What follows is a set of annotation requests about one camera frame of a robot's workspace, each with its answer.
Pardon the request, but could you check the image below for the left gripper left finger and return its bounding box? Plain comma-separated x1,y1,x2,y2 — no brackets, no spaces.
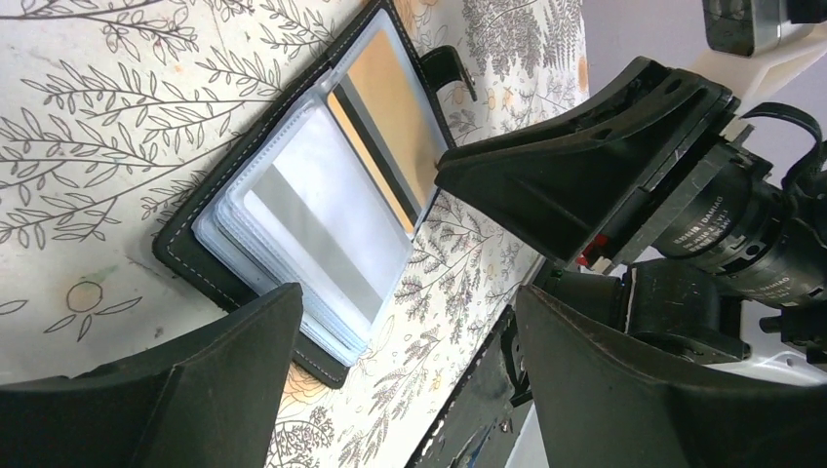
1,284,302,467

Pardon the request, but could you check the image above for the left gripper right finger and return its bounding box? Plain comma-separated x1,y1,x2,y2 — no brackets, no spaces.
515,287,826,467

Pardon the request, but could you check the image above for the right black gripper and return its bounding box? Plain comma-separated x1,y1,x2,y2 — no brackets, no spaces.
436,57,826,362

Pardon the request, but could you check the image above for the black leather card holder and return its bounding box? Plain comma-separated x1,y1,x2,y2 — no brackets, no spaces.
152,1,470,389

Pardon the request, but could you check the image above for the floral table mat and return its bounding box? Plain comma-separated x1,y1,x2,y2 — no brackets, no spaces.
1,1,588,467

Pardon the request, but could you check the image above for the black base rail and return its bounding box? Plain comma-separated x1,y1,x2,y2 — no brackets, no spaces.
406,306,532,468

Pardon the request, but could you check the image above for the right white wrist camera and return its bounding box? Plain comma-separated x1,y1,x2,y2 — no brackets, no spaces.
689,0,826,113

